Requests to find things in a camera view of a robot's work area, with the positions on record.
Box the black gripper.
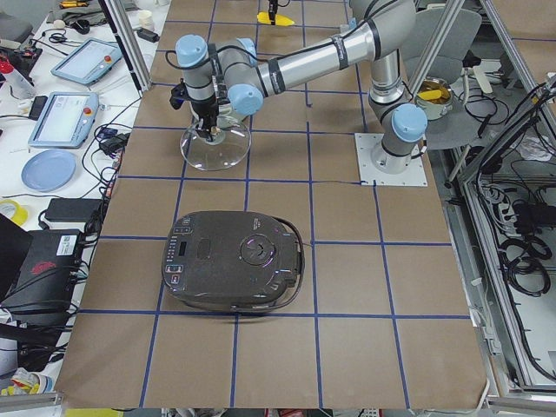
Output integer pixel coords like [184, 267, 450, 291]
[169, 80, 220, 129]

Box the glass pot lid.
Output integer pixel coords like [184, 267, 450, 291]
[180, 116, 252, 171]

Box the yellow corn cob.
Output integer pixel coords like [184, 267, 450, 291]
[256, 11, 295, 26]

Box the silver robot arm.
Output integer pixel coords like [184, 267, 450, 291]
[170, 1, 427, 170]

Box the blue teach pendant upper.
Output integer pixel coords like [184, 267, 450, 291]
[50, 38, 122, 85]

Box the blue teach pendant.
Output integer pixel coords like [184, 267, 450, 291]
[28, 91, 99, 149]
[50, 38, 122, 85]

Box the blue teach pendant lower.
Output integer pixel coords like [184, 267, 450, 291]
[28, 91, 99, 149]

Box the black rice cooker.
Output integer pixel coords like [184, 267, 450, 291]
[162, 210, 305, 313]

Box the blue plate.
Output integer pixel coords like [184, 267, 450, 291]
[21, 149, 76, 192]

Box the black power adapter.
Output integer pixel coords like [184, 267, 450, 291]
[44, 198, 102, 222]

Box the yellow tape roll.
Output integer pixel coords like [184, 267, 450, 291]
[0, 199, 29, 226]

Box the grey chair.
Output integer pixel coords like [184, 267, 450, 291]
[403, 8, 484, 90]

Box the steel bowl with food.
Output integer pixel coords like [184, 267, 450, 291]
[415, 78, 453, 121]

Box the black computer box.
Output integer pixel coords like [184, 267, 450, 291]
[1, 229, 85, 315]

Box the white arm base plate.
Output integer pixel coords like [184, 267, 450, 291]
[354, 133, 427, 187]

